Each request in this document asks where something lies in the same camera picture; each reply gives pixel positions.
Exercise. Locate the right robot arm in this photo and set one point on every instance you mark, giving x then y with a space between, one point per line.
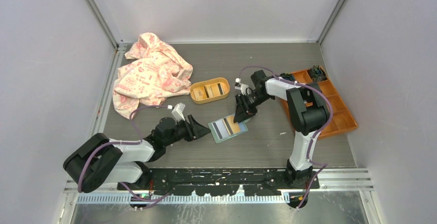
309 113

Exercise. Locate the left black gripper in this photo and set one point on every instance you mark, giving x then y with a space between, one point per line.
194 130

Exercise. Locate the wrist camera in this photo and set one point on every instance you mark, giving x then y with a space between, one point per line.
240 86
177 111

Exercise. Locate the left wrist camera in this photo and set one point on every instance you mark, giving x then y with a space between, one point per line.
177 111

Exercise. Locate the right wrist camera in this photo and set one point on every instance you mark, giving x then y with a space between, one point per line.
240 86

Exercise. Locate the yellow oval tray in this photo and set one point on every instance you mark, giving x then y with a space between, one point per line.
197 90

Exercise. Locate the dark rolled item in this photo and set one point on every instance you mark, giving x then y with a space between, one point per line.
317 74
288 77

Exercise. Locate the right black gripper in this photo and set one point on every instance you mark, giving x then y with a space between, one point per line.
240 116

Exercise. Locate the green card holder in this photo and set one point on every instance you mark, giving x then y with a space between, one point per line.
228 128

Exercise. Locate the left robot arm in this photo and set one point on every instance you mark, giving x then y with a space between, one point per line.
101 160

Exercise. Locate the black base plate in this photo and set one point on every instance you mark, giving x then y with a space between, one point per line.
222 181

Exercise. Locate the orange compartment organizer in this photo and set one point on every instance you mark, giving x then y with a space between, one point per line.
342 121

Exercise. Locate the pink patterned cloth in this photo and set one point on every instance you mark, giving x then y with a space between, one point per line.
156 72

